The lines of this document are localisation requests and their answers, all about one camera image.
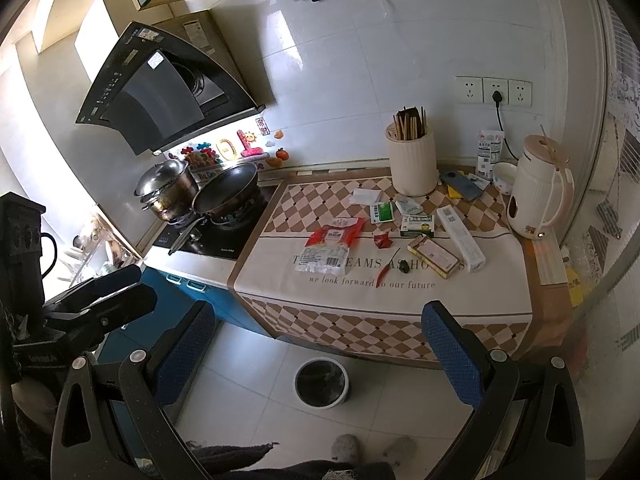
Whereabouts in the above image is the long white narrow box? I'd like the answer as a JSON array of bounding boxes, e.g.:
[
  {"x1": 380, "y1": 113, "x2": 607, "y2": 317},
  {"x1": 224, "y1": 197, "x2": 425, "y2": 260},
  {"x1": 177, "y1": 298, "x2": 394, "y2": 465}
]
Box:
[{"x1": 436, "y1": 206, "x2": 486, "y2": 272}]

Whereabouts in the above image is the yellow red box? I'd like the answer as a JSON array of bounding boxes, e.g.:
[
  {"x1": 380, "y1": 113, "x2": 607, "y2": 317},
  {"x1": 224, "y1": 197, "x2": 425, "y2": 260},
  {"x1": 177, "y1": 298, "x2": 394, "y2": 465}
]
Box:
[{"x1": 408, "y1": 235, "x2": 461, "y2": 278}]

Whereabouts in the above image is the small black cap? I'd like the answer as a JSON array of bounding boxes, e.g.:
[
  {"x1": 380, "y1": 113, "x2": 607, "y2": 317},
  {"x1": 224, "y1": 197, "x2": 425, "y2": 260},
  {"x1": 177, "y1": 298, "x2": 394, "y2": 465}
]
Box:
[{"x1": 398, "y1": 260, "x2": 410, "y2": 274}]

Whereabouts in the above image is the red chili pepper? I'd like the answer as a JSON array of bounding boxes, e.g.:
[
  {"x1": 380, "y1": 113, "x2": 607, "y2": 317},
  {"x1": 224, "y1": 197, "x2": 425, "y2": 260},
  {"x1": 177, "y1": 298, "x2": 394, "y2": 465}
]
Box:
[{"x1": 374, "y1": 248, "x2": 400, "y2": 287}]

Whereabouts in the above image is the white green medicine box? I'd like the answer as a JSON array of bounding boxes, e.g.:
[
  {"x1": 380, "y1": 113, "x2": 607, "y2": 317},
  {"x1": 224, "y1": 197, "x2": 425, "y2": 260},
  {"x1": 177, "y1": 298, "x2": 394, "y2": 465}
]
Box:
[{"x1": 400, "y1": 214, "x2": 435, "y2": 237}]

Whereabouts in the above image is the small red foil wrapper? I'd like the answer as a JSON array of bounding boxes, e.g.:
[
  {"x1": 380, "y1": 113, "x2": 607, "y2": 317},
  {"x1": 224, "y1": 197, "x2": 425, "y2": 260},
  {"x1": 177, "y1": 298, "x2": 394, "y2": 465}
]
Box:
[{"x1": 373, "y1": 232, "x2": 393, "y2": 249}]

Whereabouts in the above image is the green white medicine sachet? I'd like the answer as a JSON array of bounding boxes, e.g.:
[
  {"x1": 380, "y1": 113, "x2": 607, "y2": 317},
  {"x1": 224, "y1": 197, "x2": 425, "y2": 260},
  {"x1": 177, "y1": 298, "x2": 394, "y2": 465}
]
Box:
[{"x1": 370, "y1": 202, "x2": 394, "y2": 224}]

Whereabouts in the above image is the red white sugar bag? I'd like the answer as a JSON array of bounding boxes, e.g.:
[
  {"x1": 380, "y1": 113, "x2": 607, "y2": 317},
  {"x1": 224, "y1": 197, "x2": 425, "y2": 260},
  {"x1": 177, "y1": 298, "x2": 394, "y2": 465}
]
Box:
[{"x1": 294, "y1": 217, "x2": 366, "y2": 275}]

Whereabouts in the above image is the silver white foil sachet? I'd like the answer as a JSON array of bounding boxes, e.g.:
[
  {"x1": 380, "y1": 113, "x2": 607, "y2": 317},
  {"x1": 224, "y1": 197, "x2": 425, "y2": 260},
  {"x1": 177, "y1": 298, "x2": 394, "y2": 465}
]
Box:
[{"x1": 394, "y1": 195, "x2": 424, "y2": 216}]

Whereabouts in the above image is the white round trash bin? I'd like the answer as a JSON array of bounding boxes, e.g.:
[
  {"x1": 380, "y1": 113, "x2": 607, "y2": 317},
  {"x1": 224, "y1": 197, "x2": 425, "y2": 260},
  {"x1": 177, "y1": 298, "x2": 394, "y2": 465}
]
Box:
[{"x1": 293, "y1": 358, "x2": 352, "y2": 410}]

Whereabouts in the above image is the grey right slipper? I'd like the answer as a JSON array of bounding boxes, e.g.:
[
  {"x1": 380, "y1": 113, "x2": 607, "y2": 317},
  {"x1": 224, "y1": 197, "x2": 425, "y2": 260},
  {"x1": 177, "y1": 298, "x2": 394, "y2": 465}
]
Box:
[{"x1": 382, "y1": 436, "x2": 416, "y2": 469}]

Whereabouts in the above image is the grey slipper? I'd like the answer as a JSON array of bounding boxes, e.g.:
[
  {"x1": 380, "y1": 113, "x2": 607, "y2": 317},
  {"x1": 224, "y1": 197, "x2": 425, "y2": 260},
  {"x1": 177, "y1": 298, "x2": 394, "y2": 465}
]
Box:
[
  {"x1": 382, "y1": 436, "x2": 416, "y2": 469},
  {"x1": 331, "y1": 434, "x2": 361, "y2": 466}
]

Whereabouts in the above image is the black gas stove top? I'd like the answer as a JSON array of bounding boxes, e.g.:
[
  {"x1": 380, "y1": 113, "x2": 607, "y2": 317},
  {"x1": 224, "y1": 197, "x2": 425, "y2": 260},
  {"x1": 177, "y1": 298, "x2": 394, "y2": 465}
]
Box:
[{"x1": 152, "y1": 178, "x2": 277, "y2": 260}]

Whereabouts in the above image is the grey left slipper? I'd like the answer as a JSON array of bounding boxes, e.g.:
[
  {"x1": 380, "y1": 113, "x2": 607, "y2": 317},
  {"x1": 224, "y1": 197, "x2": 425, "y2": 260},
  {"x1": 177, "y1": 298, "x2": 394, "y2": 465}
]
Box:
[{"x1": 331, "y1": 434, "x2": 361, "y2": 466}]

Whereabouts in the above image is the checkered beige table mat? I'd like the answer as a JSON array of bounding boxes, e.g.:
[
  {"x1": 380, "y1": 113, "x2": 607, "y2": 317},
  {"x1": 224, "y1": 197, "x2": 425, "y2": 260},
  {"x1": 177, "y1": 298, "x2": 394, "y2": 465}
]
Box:
[{"x1": 228, "y1": 170, "x2": 533, "y2": 363}]

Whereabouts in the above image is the yellow cleaning sponge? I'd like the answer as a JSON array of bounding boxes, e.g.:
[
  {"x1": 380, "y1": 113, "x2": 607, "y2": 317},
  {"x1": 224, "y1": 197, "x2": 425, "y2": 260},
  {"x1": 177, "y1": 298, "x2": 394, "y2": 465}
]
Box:
[{"x1": 447, "y1": 185, "x2": 463, "y2": 200}]

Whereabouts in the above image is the blue grey smartphone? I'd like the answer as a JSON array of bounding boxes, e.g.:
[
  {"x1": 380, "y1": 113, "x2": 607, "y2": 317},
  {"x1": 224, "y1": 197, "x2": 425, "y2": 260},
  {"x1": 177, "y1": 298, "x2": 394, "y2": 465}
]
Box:
[{"x1": 440, "y1": 171, "x2": 483, "y2": 202}]

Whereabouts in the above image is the black frying pan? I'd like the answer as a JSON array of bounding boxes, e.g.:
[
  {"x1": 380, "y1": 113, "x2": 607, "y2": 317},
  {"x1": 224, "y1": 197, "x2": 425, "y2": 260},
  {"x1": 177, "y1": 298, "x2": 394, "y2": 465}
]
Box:
[{"x1": 168, "y1": 162, "x2": 264, "y2": 255}]

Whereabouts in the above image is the stainless steel stock pot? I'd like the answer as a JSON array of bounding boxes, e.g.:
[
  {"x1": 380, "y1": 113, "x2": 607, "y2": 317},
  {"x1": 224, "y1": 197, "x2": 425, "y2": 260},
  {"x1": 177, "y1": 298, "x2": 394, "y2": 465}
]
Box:
[{"x1": 134, "y1": 159, "x2": 198, "y2": 222}]

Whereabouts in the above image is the cream electric kettle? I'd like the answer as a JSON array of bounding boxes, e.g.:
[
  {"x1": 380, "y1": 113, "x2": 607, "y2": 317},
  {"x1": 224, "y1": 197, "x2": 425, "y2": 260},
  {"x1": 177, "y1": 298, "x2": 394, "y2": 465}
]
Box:
[{"x1": 506, "y1": 134, "x2": 575, "y2": 240}]

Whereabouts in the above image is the white dotted small bowl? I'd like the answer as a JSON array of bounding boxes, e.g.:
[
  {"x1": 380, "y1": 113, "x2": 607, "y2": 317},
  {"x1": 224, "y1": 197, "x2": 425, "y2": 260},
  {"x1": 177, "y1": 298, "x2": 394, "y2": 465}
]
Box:
[{"x1": 492, "y1": 162, "x2": 518, "y2": 196}]

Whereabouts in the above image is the folded white paper napkin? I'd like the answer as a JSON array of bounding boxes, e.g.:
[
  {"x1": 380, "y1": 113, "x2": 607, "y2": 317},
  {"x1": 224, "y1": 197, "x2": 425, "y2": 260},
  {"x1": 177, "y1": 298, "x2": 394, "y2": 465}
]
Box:
[{"x1": 349, "y1": 188, "x2": 381, "y2": 206}]

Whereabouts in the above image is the cream ribbed utensil holder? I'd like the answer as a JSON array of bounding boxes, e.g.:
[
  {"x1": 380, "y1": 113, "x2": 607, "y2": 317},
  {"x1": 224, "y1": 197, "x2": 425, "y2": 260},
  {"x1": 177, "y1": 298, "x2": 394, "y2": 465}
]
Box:
[{"x1": 385, "y1": 125, "x2": 438, "y2": 197}]

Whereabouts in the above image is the bundle of wooden chopsticks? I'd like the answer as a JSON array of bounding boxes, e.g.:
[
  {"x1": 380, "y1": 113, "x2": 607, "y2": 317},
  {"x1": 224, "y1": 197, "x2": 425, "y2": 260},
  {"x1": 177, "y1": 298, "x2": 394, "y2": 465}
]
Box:
[{"x1": 393, "y1": 107, "x2": 428, "y2": 141}]

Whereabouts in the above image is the black range hood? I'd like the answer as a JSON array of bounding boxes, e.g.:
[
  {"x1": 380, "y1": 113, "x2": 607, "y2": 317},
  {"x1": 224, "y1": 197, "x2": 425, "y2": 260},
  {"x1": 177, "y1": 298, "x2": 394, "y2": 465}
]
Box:
[{"x1": 76, "y1": 22, "x2": 265, "y2": 155}]

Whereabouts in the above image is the black power plug cable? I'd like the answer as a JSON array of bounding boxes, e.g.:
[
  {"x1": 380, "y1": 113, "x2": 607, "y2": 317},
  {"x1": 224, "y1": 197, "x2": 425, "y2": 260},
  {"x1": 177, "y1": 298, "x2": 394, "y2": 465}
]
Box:
[{"x1": 491, "y1": 90, "x2": 520, "y2": 162}]

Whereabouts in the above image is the white wall socket strip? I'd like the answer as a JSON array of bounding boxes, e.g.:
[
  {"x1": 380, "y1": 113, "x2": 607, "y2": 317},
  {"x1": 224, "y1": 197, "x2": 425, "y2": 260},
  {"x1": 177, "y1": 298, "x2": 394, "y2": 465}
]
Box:
[{"x1": 454, "y1": 76, "x2": 533, "y2": 107}]

